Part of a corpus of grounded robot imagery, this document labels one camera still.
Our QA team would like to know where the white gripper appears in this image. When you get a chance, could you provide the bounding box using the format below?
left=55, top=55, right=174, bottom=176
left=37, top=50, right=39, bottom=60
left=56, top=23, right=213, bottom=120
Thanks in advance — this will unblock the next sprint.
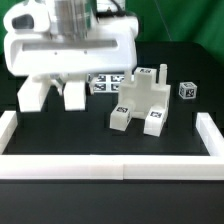
left=3, top=0, right=139, bottom=76

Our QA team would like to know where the white left side wall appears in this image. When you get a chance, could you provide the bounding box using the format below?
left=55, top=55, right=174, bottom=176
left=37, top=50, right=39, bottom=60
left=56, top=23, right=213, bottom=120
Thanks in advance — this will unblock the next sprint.
left=0, top=111, right=18, bottom=155

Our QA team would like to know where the white wall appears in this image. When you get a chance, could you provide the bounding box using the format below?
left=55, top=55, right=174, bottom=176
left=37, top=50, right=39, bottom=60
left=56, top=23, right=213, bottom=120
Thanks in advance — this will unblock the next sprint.
left=196, top=113, right=224, bottom=158
left=0, top=111, right=18, bottom=155

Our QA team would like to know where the white obstacle wall bar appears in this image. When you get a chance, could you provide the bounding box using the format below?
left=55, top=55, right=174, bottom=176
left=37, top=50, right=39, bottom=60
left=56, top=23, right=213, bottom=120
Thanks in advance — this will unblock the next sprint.
left=0, top=155, right=224, bottom=180

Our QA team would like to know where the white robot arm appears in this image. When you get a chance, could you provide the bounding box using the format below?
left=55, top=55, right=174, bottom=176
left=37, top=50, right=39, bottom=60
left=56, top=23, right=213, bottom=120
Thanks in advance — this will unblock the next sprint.
left=3, top=0, right=138, bottom=76

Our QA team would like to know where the white marker sheet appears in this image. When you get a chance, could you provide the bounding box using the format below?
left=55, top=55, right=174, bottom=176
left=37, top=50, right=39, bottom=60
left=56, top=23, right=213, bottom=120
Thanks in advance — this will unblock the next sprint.
left=85, top=73, right=134, bottom=95

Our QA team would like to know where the white right side wall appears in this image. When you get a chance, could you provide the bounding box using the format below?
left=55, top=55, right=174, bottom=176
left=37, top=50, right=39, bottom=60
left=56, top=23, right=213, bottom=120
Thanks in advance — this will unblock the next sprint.
left=196, top=113, right=224, bottom=158

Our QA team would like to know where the white marker cube right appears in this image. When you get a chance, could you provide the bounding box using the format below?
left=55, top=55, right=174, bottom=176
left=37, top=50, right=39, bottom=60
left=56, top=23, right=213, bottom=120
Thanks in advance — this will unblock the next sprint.
left=179, top=82, right=197, bottom=99

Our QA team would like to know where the white chair seat piece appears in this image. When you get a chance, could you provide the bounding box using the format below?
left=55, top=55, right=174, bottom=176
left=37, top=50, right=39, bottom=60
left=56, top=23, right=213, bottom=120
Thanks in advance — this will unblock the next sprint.
left=118, top=64, right=171, bottom=119

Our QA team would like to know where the black cable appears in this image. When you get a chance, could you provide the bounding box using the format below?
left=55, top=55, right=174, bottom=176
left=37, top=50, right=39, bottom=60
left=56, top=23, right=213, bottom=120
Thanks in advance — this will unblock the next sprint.
left=96, top=0, right=131, bottom=17

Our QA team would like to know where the white chair back frame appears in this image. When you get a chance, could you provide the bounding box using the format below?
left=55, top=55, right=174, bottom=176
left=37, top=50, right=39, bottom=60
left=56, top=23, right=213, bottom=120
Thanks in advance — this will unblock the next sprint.
left=17, top=74, right=87, bottom=112

